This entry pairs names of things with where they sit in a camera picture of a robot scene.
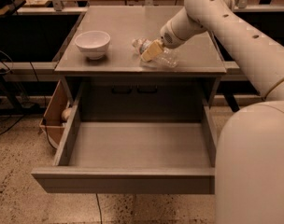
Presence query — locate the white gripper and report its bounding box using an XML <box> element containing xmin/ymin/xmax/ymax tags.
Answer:
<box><xmin>139</xmin><ymin>8</ymin><xmax>206</xmax><ymax>62</ymax></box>

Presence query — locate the clear plastic water bottle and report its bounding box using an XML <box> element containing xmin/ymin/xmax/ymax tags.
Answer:
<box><xmin>132</xmin><ymin>38</ymin><xmax>178</xmax><ymax>68</ymax></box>

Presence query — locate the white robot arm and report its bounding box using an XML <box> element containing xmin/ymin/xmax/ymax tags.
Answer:
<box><xmin>140</xmin><ymin>0</ymin><xmax>284</xmax><ymax>224</ymax></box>

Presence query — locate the grey metal cabinet counter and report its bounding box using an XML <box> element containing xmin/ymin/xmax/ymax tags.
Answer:
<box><xmin>56</xmin><ymin>7</ymin><xmax>225</xmax><ymax>122</ymax></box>

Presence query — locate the grey open top drawer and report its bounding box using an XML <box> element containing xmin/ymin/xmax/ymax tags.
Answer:
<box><xmin>32</xmin><ymin>84</ymin><xmax>216</xmax><ymax>194</ymax></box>

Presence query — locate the white ceramic bowl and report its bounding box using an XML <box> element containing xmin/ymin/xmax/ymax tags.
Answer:
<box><xmin>75</xmin><ymin>31</ymin><xmax>111</xmax><ymax>60</ymax></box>

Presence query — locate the brown cardboard box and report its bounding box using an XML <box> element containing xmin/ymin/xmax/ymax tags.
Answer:
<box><xmin>39</xmin><ymin>80</ymin><xmax>68</xmax><ymax>148</ymax></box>

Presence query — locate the black right cabinet handle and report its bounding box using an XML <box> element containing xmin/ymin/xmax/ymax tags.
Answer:
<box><xmin>136</xmin><ymin>86</ymin><xmax>158</xmax><ymax>94</ymax></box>

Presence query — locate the black cabinet handle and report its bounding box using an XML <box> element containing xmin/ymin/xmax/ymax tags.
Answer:
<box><xmin>136</xmin><ymin>86</ymin><xmax>158</xmax><ymax>94</ymax></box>
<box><xmin>111</xmin><ymin>86</ymin><xmax>133</xmax><ymax>94</ymax></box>

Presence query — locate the black left cabinet handle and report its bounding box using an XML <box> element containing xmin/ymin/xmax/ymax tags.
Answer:
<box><xmin>111</xmin><ymin>86</ymin><xmax>133</xmax><ymax>94</ymax></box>

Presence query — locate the black floor cable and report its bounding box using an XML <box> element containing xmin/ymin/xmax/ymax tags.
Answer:
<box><xmin>0</xmin><ymin>45</ymin><xmax>50</xmax><ymax>138</ymax></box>

